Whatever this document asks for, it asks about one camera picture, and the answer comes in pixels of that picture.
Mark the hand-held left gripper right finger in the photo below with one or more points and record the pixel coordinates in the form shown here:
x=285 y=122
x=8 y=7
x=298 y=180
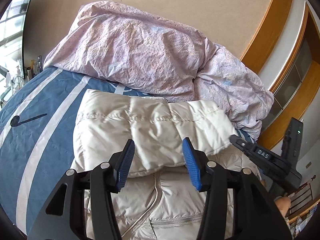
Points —
x=192 y=166

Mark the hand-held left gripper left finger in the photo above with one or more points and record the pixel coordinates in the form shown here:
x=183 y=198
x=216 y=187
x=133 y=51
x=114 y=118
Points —
x=123 y=166

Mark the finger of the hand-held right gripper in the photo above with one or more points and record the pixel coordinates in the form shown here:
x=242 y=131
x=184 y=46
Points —
x=251 y=151

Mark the beige down jacket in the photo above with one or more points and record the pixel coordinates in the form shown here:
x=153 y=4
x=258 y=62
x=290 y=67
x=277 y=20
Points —
x=150 y=127

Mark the person's right hand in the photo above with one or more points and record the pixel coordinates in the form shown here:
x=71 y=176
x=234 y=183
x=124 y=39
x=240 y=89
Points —
x=283 y=203

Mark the wooden chair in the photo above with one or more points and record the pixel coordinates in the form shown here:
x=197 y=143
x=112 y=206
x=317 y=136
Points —
x=300 y=197

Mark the wooden glass-panel headboard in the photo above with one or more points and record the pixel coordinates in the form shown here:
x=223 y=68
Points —
x=287 y=75

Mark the blue white-striped bed sheet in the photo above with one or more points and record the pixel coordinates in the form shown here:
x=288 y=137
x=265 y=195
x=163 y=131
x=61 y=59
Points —
x=37 y=130

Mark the pink floral duvet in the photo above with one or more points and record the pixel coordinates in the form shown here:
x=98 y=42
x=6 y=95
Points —
x=140 y=52

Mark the row of bottles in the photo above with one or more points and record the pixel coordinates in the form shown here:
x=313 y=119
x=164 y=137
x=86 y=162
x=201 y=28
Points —
x=22 y=72

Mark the window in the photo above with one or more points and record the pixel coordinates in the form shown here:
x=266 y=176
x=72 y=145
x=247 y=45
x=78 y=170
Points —
x=12 y=22

